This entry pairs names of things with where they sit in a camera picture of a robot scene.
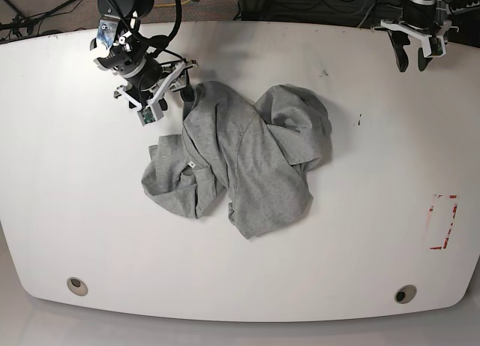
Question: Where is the yellow cable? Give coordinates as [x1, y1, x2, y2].
[153, 0, 191, 9]

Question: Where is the red tape rectangle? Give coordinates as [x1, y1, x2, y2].
[425, 194, 459, 250]

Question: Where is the grey T-shirt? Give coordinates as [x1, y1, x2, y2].
[142, 81, 332, 239]

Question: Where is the right table grommet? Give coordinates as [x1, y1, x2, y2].
[394, 284, 417, 304]

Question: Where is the black cable bundle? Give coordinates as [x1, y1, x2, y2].
[239, 0, 404, 28]

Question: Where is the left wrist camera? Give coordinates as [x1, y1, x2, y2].
[428, 35, 446, 58]

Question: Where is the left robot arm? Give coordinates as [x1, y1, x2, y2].
[374, 0, 452, 73]

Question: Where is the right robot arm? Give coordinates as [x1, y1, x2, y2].
[90, 0, 197, 113]

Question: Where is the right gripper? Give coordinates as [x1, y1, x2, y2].
[90, 16, 197, 110]

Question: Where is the left table grommet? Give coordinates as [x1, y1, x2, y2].
[67, 277, 89, 296]

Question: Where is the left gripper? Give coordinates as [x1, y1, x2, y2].
[371, 20, 452, 72]

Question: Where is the table grommet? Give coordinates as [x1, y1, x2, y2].
[67, 277, 89, 296]
[394, 284, 417, 304]

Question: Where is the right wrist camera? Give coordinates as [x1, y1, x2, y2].
[136, 104, 164, 126]

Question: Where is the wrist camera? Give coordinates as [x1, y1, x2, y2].
[136, 104, 164, 126]
[428, 35, 446, 58]

